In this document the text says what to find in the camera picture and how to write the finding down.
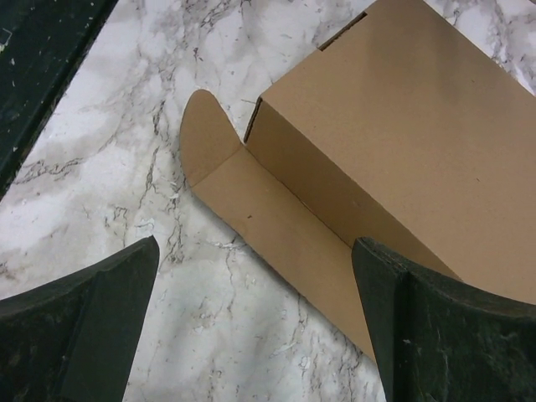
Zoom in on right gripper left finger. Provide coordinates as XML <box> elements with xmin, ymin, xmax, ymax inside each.
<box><xmin>1</xmin><ymin>237</ymin><xmax>160</xmax><ymax>401</ymax></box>

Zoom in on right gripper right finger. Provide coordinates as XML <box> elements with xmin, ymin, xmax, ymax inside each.
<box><xmin>352</xmin><ymin>237</ymin><xmax>535</xmax><ymax>401</ymax></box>

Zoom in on cardboard box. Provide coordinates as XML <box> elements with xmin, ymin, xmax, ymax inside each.
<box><xmin>179</xmin><ymin>1</ymin><xmax>535</xmax><ymax>355</ymax></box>

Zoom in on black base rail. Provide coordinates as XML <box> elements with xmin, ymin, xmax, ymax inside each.
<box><xmin>1</xmin><ymin>0</ymin><xmax>116</xmax><ymax>193</ymax></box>

